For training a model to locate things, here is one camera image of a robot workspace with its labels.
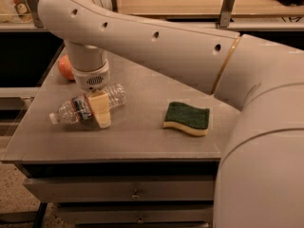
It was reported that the upper grey drawer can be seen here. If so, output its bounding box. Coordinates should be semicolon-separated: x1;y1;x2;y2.
24;175;215;203

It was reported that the lower grey drawer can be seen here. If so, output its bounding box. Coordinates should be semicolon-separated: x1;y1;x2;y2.
57;204;213;224

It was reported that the red apple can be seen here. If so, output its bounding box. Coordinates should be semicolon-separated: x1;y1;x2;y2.
58;54;74;81

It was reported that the clear plastic water bottle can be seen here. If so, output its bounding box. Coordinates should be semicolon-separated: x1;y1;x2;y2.
49;84;126;124

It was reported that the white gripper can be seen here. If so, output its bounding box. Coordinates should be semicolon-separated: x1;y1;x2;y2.
72;61;111;129

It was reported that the right metal bracket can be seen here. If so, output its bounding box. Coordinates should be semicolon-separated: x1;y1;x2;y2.
218;0;236;28

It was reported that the orange white packaged bag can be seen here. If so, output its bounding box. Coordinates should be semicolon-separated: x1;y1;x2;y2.
0;0;33;23

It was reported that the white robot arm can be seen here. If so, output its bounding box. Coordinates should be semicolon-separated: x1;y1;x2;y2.
38;0;304;228

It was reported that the grey drawer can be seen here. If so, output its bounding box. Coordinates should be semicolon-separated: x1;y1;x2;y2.
57;204;213;224
24;175;215;203

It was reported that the left metal bracket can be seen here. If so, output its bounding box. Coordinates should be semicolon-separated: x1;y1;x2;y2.
22;0;46;29

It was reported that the green and yellow sponge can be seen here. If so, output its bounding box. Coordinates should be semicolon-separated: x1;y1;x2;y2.
162;102;210;137

